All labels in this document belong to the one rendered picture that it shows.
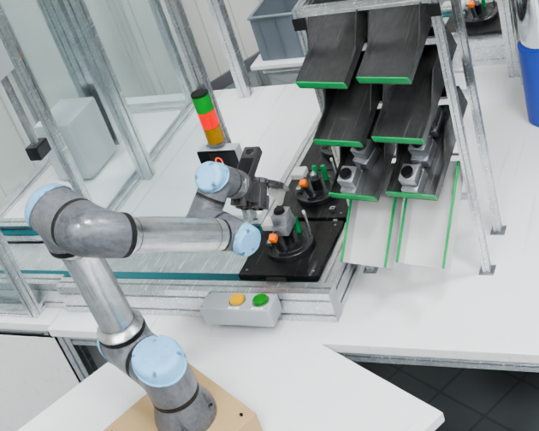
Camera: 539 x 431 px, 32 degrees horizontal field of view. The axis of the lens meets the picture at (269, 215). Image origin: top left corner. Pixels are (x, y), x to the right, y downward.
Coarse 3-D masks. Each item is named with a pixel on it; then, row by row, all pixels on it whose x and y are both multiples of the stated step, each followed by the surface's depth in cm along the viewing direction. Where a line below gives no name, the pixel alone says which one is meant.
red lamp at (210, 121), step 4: (212, 112) 259; (200, 116) 259; (204, 116) 259; (208, 116) 259; (212, 116) 260; (216, 116) 261; (200, 120) 260; (204, 120) 260; (208, 120) 260; (212, 120) 260; (216, 120) 261; (204, 124) 261; (208, 124) 260; (212, 124) 260; (216, 124) 261; (204, 128) 262; (208, 128) 261; (212, 128) 261
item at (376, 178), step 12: (372, 132) 243; (384, 144) 233; (348, 156) 243; (384, 156) 233; (372, 168) 237; (384, 168) 233; (336, 180) 240; (372, 180) 236; (384, 180) 234; (336, 192) 239; (372, 192) 234
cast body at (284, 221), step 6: (276, 210) 257; (282, 210) 257; (288, 210) 258; (270, 216) 258; (276, 216) 257; (282, 216) 256; (288, 216) 258; (276, 222) 258; (282, 222) 258; (288, 222) 258; (294, 222) 262; (276, 228) 258; (282, 228) 257; (288, 228) 258; (282, 234) 259; (288, 234) 258
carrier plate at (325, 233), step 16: (304, 224) 272; (320, 224) 270; (336, 224) 268; (320, 240) 264; (336, 240) 263; (256, 256) 266; (320, 256) 258; (240, 272) 262; (256, 272) 260; (272, 272) 258; (288, 272) 256; (304, 272) 254; (320, 272) 253
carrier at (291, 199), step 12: (300, 168) 294; (312, 168) 283; (324, 168) 282; (312, 180) 279; (324, 180) 284; (288, 192) 288; (300, 192) 282; (324, 192) 279; (288, 204) 283; (300, 204) 281; (312, 204) 277; (324, 204) 277; (336, 204) 276; (300, 216) 276; (312, 216) 274; (324, 216) 272; (336, 216) 271
